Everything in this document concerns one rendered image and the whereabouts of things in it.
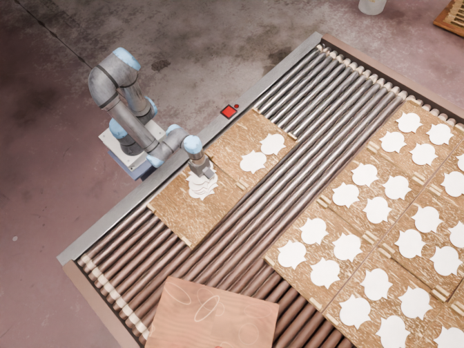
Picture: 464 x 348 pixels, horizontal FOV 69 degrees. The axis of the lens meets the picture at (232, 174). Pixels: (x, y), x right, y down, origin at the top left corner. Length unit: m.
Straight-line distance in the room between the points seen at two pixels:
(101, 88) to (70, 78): 2.51
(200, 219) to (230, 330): 0.55
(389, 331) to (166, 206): 1.17
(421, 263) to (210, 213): 1.01
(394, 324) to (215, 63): 2.79
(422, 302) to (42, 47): 4.16
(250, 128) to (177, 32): 2.26
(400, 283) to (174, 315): 1.01
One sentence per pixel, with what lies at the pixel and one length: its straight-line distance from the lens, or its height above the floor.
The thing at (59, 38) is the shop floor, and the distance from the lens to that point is 4.50.
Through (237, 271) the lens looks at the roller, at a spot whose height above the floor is 0.92.
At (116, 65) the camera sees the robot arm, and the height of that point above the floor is 1.58.
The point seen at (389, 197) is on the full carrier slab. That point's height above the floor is 0.95.
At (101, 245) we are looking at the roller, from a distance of 1.88.
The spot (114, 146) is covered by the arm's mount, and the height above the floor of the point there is 0.94.
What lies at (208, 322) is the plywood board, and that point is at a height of 1.04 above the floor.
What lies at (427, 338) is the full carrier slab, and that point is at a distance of 1.77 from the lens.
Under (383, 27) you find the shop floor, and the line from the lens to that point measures 4.10.
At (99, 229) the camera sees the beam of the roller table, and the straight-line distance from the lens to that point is 1.91.
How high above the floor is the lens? 2.57
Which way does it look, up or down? 63 degrees down
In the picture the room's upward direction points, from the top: 9 degrees counter-clockwise
